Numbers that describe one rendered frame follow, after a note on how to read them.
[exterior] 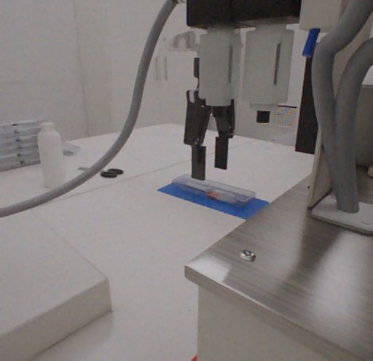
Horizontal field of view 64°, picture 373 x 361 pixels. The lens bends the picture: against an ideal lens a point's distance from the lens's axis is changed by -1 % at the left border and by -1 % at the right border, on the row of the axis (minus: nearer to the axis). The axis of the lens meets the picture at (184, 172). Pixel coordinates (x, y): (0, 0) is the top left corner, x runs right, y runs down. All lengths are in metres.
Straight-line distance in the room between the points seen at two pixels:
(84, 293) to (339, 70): 0.30
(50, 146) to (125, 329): 0.47
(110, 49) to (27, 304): 2.16
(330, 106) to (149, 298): 0.30
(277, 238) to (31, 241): 0.35
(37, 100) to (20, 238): 2.17
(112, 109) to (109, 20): 0.62
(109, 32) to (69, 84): 0.58
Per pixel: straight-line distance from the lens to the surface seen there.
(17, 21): 2.59
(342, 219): 0.19
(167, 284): 0.41
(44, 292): 0.36
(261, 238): 0.16
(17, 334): 0.34
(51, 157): 0.73
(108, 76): 2.37
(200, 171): 0.59
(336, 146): 0.19
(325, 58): 0.18
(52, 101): 2.64
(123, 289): 0.41
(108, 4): 2.43
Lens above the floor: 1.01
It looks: 20 degrees down
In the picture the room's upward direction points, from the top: straight up
